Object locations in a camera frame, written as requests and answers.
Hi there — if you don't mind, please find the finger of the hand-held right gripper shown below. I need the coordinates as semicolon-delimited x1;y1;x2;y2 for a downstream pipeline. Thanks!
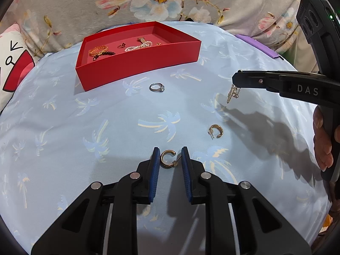
232;70;282;94

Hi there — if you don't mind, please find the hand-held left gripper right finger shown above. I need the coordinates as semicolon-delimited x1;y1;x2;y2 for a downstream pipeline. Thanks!
181;146;312;255

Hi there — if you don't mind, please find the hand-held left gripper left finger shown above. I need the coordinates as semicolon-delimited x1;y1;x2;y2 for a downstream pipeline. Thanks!
30;147;160;255

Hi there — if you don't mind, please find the gold chain earring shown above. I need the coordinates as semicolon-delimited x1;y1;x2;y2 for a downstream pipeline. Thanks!
226;84;243;104

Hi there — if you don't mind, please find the gold hoop earring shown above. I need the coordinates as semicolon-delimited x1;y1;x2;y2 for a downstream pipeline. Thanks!
208;124;224;139
160;150;178;169

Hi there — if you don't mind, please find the red jewelry box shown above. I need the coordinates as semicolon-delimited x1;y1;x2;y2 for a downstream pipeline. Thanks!
75;21;201;91

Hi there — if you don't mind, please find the white pearl bracelet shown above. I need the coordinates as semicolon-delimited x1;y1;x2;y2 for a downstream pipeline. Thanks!
124;38;153;52

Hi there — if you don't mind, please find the black bead bracelet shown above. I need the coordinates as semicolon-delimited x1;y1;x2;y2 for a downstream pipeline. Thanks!
92;51;115;61

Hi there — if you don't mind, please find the gold braided bracelet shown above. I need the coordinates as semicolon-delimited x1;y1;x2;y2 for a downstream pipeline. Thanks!
89;45;109;57

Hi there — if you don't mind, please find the person's right hand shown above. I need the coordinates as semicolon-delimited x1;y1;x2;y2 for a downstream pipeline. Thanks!
313;106;334;172

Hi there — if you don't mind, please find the purple flat object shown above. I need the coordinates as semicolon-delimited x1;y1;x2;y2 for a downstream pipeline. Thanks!
235;34;285;60

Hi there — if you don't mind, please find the blue palm print sheet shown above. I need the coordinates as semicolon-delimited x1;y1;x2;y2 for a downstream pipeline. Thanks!
0;21;335;255

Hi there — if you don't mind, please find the cat face pillow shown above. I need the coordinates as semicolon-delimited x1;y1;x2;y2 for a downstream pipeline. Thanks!
0;23;36;112

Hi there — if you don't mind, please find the grey floral blanket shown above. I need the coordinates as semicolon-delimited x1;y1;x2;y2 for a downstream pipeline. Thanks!
0;0;340;72

